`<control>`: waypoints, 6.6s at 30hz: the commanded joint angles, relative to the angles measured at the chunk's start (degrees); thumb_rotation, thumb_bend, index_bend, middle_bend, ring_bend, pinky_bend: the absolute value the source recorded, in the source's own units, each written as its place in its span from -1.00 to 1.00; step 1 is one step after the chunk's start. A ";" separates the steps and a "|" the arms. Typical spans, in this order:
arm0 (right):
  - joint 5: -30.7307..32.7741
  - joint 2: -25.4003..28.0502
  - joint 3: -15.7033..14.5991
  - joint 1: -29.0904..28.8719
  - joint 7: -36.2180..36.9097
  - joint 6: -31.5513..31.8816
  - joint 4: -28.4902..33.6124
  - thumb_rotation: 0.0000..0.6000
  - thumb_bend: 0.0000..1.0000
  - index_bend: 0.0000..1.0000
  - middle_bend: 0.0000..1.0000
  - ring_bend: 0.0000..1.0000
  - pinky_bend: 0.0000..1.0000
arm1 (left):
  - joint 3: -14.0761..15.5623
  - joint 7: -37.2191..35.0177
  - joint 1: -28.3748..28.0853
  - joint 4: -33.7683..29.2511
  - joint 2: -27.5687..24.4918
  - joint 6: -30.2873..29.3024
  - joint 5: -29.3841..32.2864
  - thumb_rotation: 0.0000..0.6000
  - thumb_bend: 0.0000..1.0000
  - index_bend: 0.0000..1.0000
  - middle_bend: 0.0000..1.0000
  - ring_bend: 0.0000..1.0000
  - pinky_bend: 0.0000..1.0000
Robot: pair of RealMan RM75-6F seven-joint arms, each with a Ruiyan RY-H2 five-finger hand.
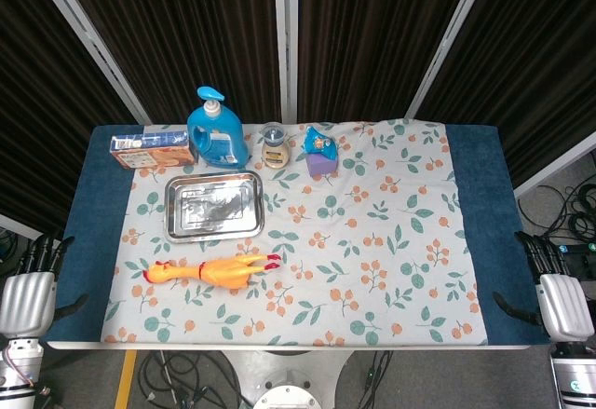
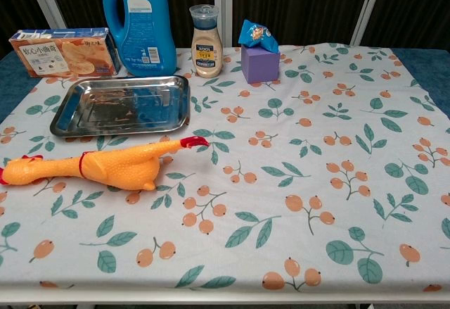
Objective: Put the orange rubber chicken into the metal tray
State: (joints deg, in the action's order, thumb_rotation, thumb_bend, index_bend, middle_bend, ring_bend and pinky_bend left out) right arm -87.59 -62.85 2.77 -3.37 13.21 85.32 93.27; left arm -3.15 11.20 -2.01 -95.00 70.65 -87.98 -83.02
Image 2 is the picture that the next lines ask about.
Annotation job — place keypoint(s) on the purple cube block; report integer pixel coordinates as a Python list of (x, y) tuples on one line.
[(260, 66)]

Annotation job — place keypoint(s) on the orange cookie box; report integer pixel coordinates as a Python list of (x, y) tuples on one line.
[(59, 55)]

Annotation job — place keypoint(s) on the beige sauce bottle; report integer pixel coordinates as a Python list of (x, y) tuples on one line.
[(206, 48)]

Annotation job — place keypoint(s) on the blue detergent bottle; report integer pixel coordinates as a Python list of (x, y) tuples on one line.
[(151, 24)]

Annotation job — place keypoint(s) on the blue snack packet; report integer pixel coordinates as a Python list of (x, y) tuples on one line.
[(256, 34)]

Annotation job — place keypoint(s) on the floral printed tablecloth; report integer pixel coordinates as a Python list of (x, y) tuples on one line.
[(281, 182)]

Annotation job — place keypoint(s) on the rectangular stainless steel tray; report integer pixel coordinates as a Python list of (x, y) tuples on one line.
[(123, 106)]

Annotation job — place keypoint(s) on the orange rubber toy chicken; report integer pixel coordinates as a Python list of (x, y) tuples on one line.
[(116, 166)]

